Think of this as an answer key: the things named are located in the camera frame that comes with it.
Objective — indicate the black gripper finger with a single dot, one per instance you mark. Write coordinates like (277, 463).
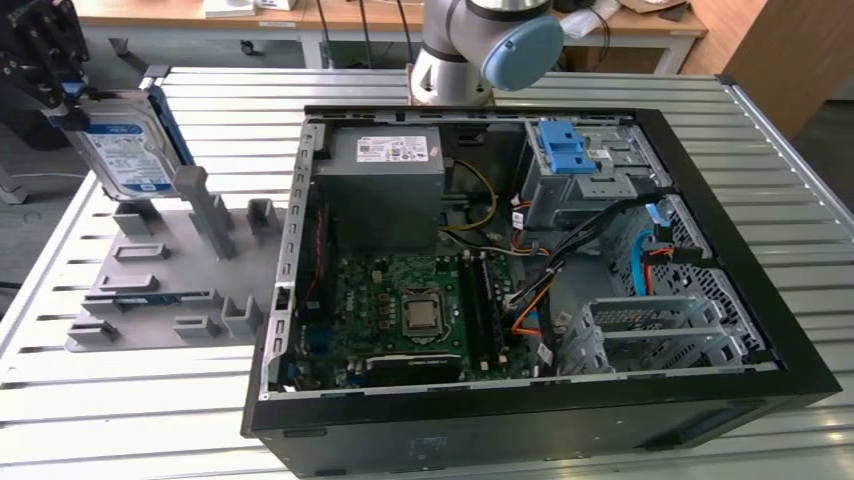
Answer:
(34, 85)

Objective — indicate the hard disk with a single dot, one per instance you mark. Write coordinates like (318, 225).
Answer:
(123, 150)

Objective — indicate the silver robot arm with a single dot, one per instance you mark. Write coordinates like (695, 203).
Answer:
(448, 75)

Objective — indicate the wooden desk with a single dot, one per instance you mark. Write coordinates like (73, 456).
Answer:
(167, 21)

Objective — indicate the grey metal foot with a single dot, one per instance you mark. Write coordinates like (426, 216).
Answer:
(14, 192)

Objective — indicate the black caster wheel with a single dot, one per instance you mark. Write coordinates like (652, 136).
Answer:
(249, 47)

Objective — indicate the small white box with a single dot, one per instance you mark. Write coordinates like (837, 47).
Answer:
(277, 4)

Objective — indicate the grey parts rack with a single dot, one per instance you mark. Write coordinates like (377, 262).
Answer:
(181, 280)

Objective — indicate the RAM stick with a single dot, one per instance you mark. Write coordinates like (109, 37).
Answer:
(147, 301)

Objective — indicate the grey power supply unit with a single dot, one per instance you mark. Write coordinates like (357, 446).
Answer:
(381, 200)

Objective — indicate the green motherboard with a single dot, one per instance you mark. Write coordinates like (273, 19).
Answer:
(374, 300)

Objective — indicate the silver CPU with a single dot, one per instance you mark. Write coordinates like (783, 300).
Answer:
(422, 315)

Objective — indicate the black RAM slot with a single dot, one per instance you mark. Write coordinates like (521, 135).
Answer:
(476, 310)

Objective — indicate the black graphics card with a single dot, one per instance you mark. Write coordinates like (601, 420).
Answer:
(414, 372)

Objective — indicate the blue plastic drive latch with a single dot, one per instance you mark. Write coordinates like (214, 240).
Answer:
(568, 150)

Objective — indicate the clear plastic bag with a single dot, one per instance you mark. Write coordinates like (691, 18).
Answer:
(588, 20)

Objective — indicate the metal drive cage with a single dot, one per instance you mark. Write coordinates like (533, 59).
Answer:
(601, 192)

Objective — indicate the brown cardboard piece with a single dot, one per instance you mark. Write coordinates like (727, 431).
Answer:
(651, 5)

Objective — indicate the black PC case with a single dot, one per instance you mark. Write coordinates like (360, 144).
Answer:
(534, 430)

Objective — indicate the wooden cabinet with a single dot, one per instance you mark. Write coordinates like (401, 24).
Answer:
(788, 50)

